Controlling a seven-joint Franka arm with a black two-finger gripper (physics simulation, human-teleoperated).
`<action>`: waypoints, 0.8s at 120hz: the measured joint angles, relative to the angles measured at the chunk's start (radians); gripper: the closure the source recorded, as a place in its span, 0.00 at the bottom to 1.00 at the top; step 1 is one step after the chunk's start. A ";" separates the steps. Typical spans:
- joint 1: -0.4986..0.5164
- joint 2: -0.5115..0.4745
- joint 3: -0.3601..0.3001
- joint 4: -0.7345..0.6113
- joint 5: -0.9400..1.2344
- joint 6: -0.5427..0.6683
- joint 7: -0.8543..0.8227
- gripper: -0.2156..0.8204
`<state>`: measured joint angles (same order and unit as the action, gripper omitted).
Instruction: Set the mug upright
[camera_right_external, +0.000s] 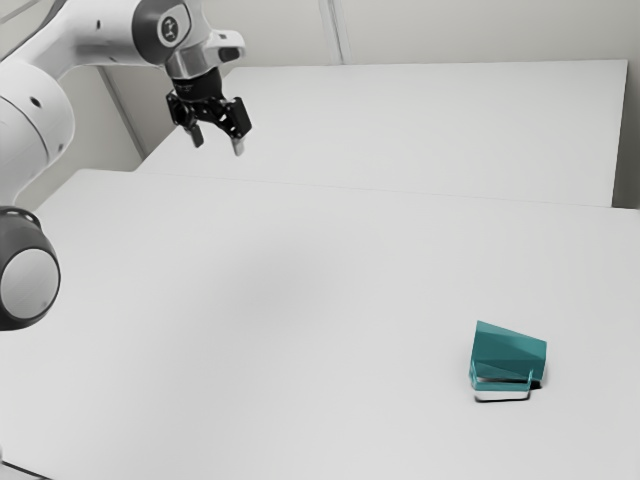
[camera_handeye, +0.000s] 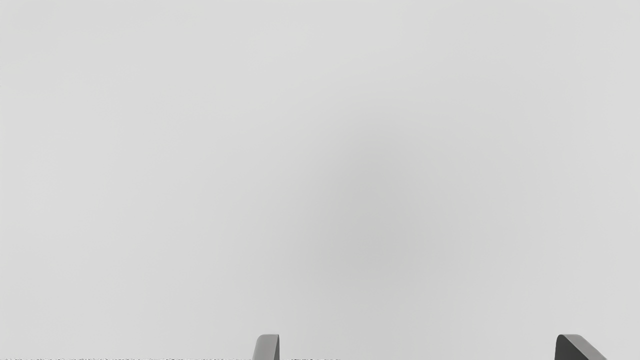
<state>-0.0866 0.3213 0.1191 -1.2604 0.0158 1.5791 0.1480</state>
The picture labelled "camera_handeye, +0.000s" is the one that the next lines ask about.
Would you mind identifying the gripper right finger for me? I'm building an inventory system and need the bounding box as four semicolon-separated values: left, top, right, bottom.
554;334;609;360

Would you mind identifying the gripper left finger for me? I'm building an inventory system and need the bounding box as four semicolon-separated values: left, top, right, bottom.
252;334;281;360

